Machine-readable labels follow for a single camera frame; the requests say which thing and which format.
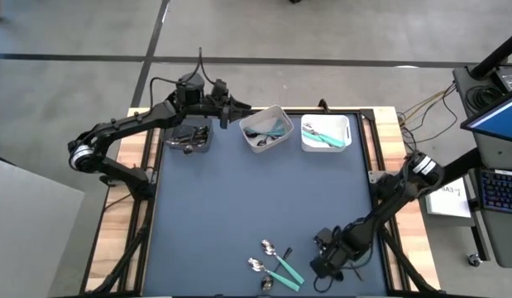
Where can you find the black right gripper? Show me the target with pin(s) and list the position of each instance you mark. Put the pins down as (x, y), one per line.
(346, 248)

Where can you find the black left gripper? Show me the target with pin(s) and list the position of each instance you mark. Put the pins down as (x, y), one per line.
(214, 107)

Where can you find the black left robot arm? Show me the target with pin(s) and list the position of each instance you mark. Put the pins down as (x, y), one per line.
(127, 122)

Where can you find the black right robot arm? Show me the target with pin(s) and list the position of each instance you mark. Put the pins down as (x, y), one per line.
(388, 207)

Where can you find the white plastic bin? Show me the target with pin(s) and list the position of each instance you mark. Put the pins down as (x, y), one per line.
(276, 116)
(340, 124)

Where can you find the grey plastic bin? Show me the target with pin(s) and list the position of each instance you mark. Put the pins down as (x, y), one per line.
(204, 148)

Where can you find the blue table mat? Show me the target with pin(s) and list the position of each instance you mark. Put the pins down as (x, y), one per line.
(222, 198)

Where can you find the white paper sheet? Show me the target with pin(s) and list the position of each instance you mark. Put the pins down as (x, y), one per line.
(450, 203)

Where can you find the cart caster wheel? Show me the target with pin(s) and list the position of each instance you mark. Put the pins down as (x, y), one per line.
(473, 260)

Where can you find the black monitor support bar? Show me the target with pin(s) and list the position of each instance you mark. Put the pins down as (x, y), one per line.
(462, 165)

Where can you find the backlit keyboard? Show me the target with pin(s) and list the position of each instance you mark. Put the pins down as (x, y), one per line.
(501, 190)

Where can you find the grey equipment cart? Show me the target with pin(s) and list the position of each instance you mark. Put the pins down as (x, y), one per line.
(493, 153)

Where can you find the computer monitor blue screen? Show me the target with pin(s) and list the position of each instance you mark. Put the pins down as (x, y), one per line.
(499, 120)

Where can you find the grey flat panel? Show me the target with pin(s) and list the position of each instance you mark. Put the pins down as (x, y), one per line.
(32, 232)

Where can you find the black power adapter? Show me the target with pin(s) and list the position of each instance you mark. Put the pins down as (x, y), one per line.
(508, 78)

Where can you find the black slanted pole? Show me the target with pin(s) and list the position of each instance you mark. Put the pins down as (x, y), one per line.
(497, 54)

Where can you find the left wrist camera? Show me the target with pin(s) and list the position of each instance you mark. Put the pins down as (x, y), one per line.
(219, 89)

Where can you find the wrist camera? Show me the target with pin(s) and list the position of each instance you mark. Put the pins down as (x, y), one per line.
(323, 238)
(219, 89)

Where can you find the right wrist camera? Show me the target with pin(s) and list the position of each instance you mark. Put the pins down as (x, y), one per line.
(323, 238)

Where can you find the grey metal bracket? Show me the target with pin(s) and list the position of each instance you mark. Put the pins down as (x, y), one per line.
(375, 176)

